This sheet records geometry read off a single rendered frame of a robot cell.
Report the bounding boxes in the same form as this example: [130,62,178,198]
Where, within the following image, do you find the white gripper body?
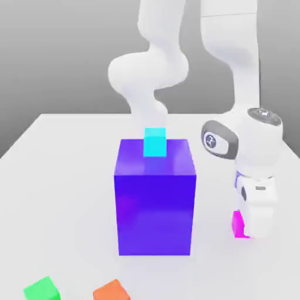
[241,177,278,238]

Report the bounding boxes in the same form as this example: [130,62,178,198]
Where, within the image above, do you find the small magenta cube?
[231,210,251,239]

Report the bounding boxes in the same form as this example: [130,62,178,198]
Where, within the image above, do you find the small cyan cube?
[143,127,168,158]

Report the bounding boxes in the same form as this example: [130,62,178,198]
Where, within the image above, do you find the small orange cube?
[93,278,131,300]

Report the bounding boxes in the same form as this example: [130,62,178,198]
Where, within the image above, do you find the small green cube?
[23,275,62,300]

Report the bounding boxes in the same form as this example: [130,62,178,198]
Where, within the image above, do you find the large blue box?
[114,138,197,257]

